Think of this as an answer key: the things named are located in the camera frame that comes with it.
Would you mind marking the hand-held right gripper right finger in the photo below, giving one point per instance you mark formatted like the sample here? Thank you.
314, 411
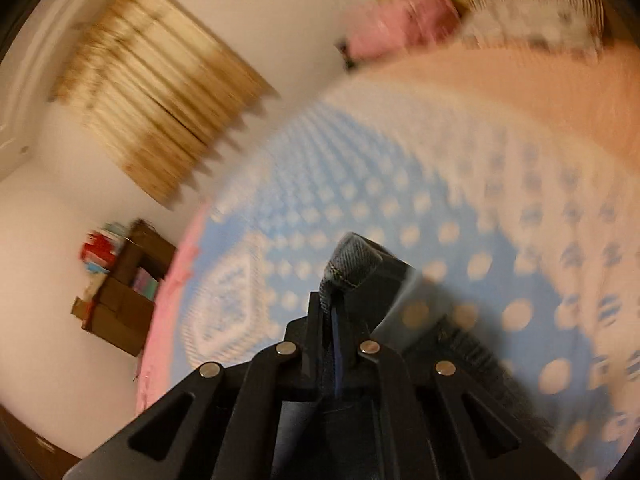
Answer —
356, 371

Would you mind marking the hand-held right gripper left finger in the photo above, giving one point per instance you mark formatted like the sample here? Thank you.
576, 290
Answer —
314, 341

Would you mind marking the blue denim pants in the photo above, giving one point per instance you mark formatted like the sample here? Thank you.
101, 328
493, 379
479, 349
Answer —
356, 261

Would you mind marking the pink bed sheet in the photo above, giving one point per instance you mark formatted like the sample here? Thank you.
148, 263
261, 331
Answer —
160, 340

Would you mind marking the blue polka dot blanket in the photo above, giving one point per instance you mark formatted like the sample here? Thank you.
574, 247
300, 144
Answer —
400, 200

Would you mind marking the row of pastel books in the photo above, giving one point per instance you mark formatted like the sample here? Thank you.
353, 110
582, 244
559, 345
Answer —
145, 283

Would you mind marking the brown wooden shelf unit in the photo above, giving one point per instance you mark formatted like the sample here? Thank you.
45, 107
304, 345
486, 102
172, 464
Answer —
125, 305

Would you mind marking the red box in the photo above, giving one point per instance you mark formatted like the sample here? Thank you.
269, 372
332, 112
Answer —
100, 250

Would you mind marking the dark cloth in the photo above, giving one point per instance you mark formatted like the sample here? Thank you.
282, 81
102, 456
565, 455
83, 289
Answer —
346, 55

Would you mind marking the beige pleated curtain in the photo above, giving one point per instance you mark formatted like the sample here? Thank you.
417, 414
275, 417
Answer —
160, 90

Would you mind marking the pink pillow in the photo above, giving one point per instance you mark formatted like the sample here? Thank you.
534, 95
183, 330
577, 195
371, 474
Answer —
400, 20

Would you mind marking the grey white fuzzy pillow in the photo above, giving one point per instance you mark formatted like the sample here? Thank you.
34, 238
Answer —
530, 17

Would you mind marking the white door frame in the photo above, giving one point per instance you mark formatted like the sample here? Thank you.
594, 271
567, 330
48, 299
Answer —
30, 85

